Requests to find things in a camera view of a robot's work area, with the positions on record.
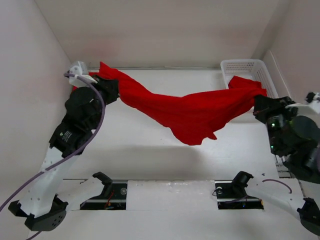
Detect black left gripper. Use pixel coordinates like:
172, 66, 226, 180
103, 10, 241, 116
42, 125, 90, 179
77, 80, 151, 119
82, 74, 120, 130

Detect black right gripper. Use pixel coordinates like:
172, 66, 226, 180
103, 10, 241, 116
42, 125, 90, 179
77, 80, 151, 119
252, 92, 300, 154

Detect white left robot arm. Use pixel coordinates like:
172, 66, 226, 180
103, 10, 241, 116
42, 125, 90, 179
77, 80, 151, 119
8, 78, 119, 232

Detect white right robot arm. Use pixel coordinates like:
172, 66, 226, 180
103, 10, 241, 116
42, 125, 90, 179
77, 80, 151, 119
231, 92, 320, 236

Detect folded red t-shirt stack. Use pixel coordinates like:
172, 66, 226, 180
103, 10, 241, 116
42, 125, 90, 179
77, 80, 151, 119
71, 86, 78, 92

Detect red t-shirts in basket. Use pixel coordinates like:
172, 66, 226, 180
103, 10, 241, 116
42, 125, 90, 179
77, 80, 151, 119
227, 76, 267, 97

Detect white plastic basket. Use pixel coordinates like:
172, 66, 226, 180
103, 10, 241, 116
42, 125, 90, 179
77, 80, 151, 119
220, 59, 279, 99

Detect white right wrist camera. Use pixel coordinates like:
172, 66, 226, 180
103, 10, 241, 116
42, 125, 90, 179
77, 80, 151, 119
285, 92, 320, 115

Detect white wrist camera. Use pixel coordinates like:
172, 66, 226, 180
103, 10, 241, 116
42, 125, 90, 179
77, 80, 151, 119
285, 92, 320, 115
67, 61, 98, 88

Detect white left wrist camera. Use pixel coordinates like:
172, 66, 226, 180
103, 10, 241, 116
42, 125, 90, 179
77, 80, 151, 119
67, 61, 98, 88

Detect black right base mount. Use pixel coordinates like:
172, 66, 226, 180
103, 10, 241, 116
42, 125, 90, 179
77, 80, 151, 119
212, 171, 264, 210

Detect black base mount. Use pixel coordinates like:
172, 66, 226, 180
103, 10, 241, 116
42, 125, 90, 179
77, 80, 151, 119
80, 172, 128, 211
212, 171, 264, 210

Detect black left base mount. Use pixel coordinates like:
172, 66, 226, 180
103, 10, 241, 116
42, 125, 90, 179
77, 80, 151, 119
80, 172, 128, 211

